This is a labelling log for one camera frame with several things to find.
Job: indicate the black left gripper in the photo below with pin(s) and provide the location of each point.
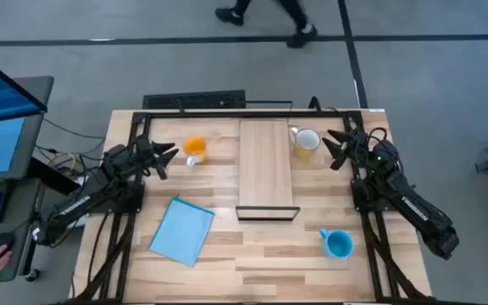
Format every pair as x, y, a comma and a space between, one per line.
145, 152

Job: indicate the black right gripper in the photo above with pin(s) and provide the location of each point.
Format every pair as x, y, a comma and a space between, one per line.
357, 146

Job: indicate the yellow mug with orange inside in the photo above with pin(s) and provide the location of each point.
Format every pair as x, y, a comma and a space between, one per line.
195, 147

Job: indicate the yellow mug with white inside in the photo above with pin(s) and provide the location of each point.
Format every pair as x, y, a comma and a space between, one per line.
307, 140

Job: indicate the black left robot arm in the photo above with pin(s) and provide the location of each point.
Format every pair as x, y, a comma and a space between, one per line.
83, 199

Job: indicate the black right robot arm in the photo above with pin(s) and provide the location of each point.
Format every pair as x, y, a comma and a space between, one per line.
413, 207

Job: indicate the wooden shelf with black rails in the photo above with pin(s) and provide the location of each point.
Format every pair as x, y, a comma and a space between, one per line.
265, 165

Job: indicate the black curved clamp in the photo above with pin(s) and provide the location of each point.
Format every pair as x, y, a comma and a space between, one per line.
314, 103

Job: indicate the light blue cloth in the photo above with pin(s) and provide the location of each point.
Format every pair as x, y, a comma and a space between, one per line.
182, 231

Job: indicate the blue mug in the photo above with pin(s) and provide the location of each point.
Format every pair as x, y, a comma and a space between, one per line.
338, 243

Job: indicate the person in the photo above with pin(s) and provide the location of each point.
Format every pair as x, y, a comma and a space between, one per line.
299, 25

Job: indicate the dark grey desk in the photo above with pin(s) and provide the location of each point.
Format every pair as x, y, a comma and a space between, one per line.
21, 203

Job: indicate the black caster wheel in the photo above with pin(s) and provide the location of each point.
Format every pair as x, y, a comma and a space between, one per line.
32, 275

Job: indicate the black computer mouse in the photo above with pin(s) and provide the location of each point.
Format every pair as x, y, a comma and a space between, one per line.
2, 241

